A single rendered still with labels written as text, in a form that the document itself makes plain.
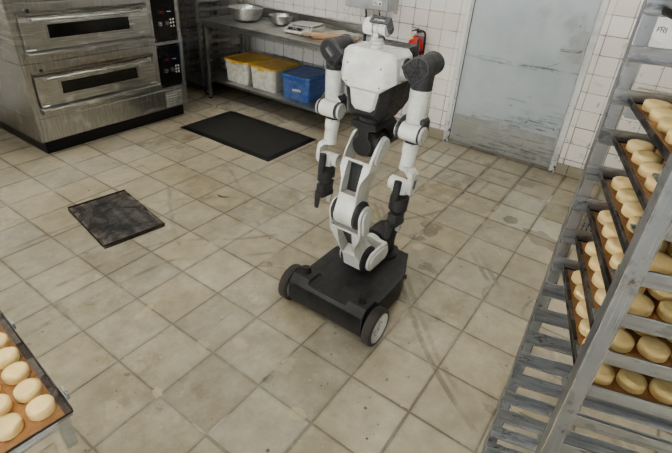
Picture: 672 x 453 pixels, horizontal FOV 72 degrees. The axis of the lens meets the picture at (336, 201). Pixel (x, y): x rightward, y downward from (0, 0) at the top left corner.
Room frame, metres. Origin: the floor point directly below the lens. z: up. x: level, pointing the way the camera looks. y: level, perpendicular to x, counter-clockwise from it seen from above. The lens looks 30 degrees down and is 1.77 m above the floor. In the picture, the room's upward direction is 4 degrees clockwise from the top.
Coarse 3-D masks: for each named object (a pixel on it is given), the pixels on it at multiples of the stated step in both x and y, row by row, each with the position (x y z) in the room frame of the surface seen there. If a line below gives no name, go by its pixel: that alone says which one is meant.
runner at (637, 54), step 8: (632, 48) 1.00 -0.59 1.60; (640, 48) 1.00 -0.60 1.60; (648, 48) 1.00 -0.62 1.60; (656, 48) 0.99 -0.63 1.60; (664, 48) 0.99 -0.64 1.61; (632, 56) 1.00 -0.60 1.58; (640, 56) 1.00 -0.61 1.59; (648, 56) 0.99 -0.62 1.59; (656, 56) 0.99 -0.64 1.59; (664, 56) 0.99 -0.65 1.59; (648, 64) 0.97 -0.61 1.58; (656, 64) 0.97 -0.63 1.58; (664, 64) 0.97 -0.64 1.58
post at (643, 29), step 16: (640, 16) 1.02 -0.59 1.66; (656, 16) 1.00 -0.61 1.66; (640, 32) 1.01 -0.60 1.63; (624, 64) 1.01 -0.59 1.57; (624, 80) 1.00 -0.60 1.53; (608, 112) 1.01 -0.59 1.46; (592, 144) 1.03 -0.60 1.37; (592, 160) 1.01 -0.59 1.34; (576, 192) 1.02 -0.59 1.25; (576, 224) 1.00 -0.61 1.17; (560, 240) 1.01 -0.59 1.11; (560, 256) 1.00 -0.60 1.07; (560, 272) 1.00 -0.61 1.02; (544, 304) 1.00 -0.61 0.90; (528, 352) 1.00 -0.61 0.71; (512, 368) 1.02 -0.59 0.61; (496, 416) 1.01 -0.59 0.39
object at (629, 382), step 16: (576, 272) 0.95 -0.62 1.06; (576, 288) 0.88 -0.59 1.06; (576, 304) 0.85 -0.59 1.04; (576, 320) 0.79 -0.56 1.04; (608, 368) 0.64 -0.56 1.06; (608, 384) 0.62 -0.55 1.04; (624, 384) 0.61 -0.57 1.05; (640, 384) 0.61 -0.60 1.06; (656, 384) 0.61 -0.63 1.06; (656, 400) 0.59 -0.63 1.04
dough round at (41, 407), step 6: (42, 396) 0.60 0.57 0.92; (48, 396) 0.60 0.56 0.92; (30, 402) 0.58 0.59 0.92; (36, 402) 0.58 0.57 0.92; (42, 402) 0.58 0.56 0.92; (48, 402) 0.59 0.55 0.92; (54, 402) 0.59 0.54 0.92; (30, 408) 0.57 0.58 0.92; (36, 408) 0.57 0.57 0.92; (42, 408) 0.57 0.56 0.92; (48, 408) 0.57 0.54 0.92; (54, 408) 0.58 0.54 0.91; (30, 414) 0.56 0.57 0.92; (36, 414) 0.56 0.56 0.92; (42, 414) 0.56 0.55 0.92; (48, 414) 0.57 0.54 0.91; (36, 420) 0.56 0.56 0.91
